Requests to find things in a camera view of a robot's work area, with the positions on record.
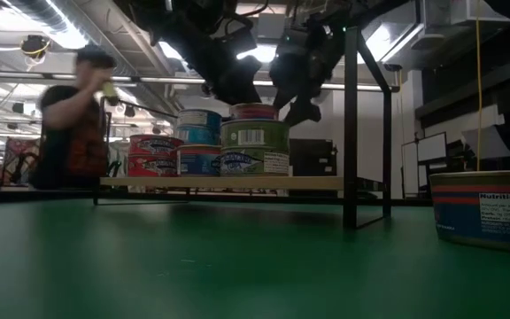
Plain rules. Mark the colourful patterned cloth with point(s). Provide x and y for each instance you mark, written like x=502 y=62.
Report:
x=18 y=155

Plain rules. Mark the red label seafood can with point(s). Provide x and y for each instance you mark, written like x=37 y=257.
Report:
x=151 y=167
x=154 y=145

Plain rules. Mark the large whiteboard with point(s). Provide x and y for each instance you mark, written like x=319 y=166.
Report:
x=432 y=147

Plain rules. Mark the person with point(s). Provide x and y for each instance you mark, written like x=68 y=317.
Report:
x=69 y=146

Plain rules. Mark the silver ventilation duct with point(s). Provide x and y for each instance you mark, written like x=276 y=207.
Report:
x=38 y=9

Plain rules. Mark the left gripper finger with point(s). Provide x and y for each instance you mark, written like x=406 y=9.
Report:
x=226 y=86
x=249 y=80

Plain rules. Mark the wooden shelf black metal frame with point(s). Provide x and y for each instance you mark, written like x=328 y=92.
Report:
x=237 y=183

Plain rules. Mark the small whiteboard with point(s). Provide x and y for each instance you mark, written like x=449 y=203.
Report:
x=409 y=156

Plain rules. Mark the blue red label can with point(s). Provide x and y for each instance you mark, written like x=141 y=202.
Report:
x=197 y=160
x=254 y=111
x=481 y=217

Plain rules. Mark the ceiling strip light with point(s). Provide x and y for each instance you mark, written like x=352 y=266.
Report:
x=171 y=80

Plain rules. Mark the yellow-green cup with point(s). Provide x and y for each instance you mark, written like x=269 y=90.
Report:
x=110 y=92

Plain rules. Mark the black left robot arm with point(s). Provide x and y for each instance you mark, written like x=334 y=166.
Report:
x=162 y=17

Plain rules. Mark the gold lid seafood can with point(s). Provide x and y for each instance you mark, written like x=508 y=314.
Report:
x=252 y=163

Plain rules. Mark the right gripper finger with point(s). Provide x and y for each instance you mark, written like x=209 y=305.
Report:
x=303 y=111
x=283 y=77

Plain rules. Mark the black cabinet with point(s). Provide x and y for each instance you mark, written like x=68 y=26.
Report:
x=317 y=159

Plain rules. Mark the black yellow ceiling reel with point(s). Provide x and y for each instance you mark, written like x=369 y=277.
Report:
x=34 y=46

